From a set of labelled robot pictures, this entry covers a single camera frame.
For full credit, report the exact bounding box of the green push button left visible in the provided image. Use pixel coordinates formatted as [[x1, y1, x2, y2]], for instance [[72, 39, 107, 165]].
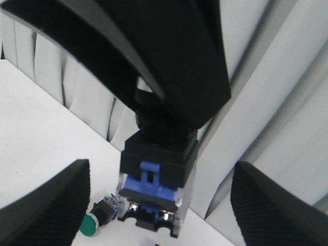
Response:
[[79, 193, 119, 237]]

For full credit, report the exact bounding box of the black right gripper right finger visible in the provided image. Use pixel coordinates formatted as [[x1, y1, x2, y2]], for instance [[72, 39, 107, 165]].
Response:
[[230, 161, 327, 245]]

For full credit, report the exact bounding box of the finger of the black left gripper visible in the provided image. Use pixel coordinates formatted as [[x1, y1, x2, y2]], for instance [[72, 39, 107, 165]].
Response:
[[1, 1, 231, 129]]

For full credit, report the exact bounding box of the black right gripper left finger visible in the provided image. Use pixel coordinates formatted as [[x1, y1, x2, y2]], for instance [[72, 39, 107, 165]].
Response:
[[1, 159, 90, 245]]

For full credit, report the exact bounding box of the white pleated curtain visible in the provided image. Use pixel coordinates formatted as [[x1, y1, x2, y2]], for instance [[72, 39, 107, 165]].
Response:
[[0, 0, 328, 246]]

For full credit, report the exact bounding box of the yellow push button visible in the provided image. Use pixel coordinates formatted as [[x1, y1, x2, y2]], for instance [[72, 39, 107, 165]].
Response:
[[116, 87, 200, 238]]

